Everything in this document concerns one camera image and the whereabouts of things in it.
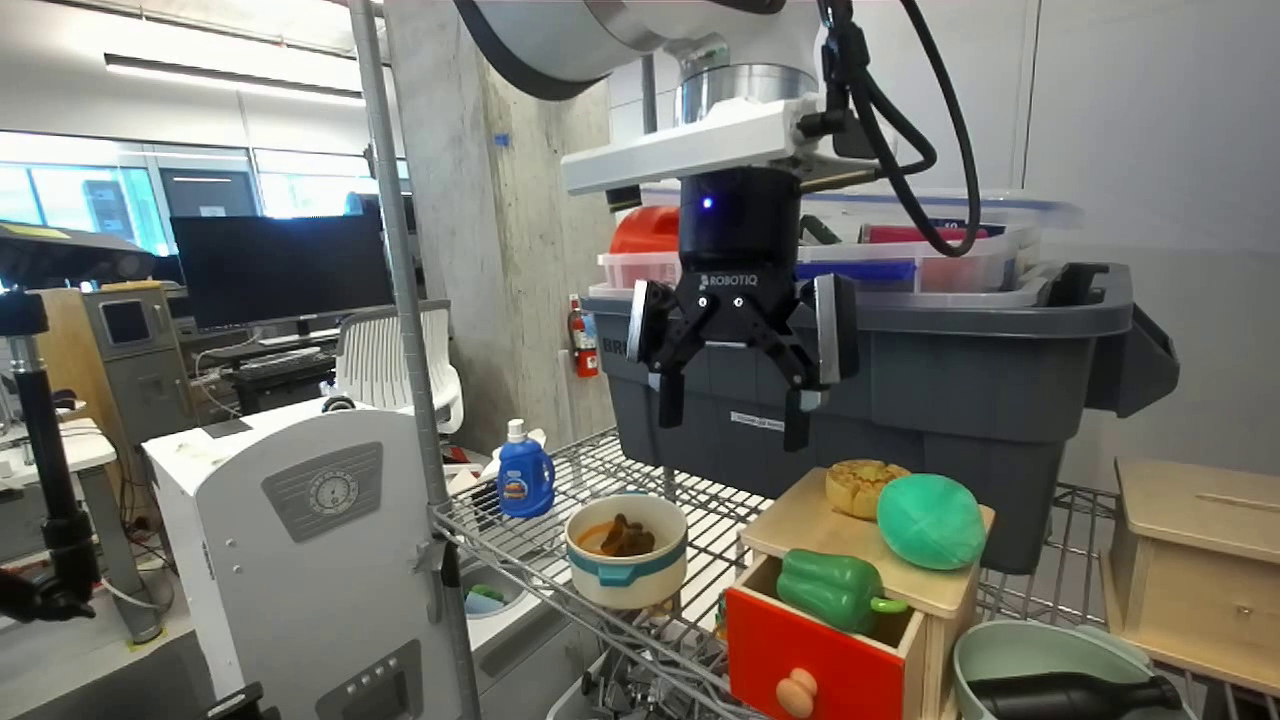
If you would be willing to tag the yellow round plush toy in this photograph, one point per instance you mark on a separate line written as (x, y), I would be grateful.
(864, 486)

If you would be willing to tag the white office chair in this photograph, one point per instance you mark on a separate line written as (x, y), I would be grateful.
(384, 364)

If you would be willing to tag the white air purifier machine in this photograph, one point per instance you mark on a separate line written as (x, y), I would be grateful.
(294, 562)

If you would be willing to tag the grey brute storage tote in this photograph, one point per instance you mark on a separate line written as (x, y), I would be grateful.
(962, 385)

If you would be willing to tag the green pepper plush toy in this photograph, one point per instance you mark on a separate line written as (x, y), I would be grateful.
(835, 585)

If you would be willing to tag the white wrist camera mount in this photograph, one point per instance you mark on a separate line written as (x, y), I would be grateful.
(694, 149)

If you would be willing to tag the green plastic cup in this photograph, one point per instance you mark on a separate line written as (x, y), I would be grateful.
(933, 523)

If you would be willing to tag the blue detergent bottle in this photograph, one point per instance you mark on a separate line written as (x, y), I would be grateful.
(524, 479)

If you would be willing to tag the red fire extinguisher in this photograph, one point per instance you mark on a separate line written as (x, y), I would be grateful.
(580, 343)

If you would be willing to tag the black computer monitor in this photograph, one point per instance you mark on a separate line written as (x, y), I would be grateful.
(284, 264)

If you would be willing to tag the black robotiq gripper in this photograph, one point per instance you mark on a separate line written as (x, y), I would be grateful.
(741, 252)

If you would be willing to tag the long ceiling light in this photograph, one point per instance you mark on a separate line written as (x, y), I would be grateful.
(225, 79)

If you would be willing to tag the orange red plastic container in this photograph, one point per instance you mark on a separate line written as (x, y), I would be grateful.
(651, 229)

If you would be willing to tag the black camera stand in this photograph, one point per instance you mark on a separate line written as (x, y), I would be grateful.
(45, 452)

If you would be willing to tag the brown toy food piece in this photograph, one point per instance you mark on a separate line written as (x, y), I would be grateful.
(624, 536)

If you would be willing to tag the wooden box with red drawer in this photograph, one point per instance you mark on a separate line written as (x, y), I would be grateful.
(813, 667)

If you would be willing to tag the mint green pot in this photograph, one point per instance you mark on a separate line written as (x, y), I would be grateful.
(1043, 646)

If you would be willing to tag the white bowl with teal band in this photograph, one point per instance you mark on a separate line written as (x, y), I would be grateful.
(624, 574)

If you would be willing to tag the beige cabinet machine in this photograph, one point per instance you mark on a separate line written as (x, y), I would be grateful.
(121, 360)

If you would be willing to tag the clear plastic storage bin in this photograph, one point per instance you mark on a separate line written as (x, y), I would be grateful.
(987, 263)

